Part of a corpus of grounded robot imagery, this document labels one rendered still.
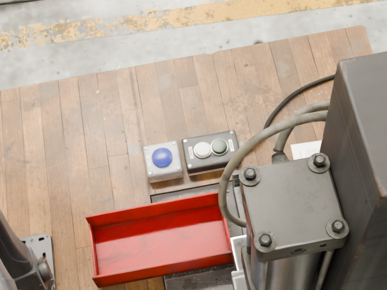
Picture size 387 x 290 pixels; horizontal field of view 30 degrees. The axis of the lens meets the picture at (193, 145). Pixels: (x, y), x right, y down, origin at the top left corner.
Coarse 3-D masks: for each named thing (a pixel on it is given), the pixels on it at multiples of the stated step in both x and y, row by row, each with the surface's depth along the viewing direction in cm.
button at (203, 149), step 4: (200, 144) 138; (204, 144) 138; (196, 148) 138; (200, 148) 137; (204, 148) 137; (208, 148) 137; (196, 152) 137; (200, 152) 137; (204, 152) 137; (208, 152) 137; (200, 156) 137; (204, 156) 137
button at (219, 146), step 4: (216, 140) 138; (220, 140) 138; (212, 144) 138; (216, 144) 138; (220, 144) 138; (224, 144) 138; (212, 148) 138; (216, 148) 137; (220, 148) 137; (224, 148) 137; (216, 152) 137; (220, 152) 137
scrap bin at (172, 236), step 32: (96, 224) 134; (128, 224) 135; (160, 224) 135; (192, 224) 134; (224, 224) 130; (96, 256) 132; (128, 256) 132; (160, 256) 132; (192, 256) 131; (224, 256) 127
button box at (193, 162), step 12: (312, 84) 146; (288, 96) 145; (276, 108) 144; (228, 132) 140; (192, 144) 139; (228, 144) 138; (240, 144) 139; (192, 156) 138; (216, 156) 137; (228, 156) 137; (192, 168) 137; (204, 168) 137; (216, 168) 138
